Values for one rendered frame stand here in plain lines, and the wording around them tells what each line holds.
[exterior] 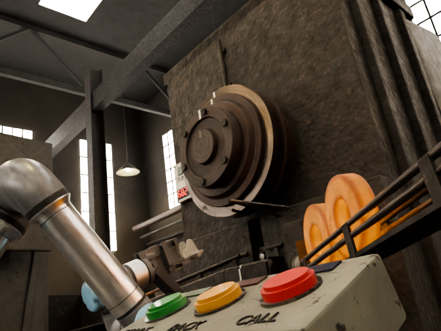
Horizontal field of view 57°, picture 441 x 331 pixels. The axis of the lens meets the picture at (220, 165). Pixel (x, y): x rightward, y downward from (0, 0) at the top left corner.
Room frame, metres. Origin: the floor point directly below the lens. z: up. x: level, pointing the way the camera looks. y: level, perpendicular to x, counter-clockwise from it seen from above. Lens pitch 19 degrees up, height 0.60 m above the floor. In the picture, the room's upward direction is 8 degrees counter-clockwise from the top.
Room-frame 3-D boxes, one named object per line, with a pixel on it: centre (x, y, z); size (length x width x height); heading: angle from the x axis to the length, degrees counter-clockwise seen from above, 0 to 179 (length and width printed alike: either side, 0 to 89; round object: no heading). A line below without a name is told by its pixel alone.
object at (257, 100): (1.35, -0.04, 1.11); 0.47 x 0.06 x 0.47; 44
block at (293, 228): (1.19, -0.21, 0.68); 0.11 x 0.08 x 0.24; 134
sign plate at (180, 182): (1.67, 0.12, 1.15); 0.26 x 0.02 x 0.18; 44
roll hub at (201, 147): (1.28, 0.03, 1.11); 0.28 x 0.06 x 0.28; 44
